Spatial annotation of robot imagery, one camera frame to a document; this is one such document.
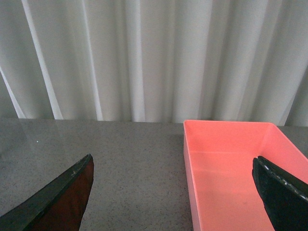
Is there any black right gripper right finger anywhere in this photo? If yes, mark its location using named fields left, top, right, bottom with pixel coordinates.
left=252, top=156, right=308, bottom=231

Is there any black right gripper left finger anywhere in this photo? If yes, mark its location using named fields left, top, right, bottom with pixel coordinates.
left=0, top=154, right=94, bottom=231

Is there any pink plastic bin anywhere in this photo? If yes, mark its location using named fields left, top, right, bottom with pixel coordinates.
left=183, top=120, right=308, bottom=231

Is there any white curtain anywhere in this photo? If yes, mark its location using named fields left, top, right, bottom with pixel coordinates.
left=0, top=0, right=308, bottom=126

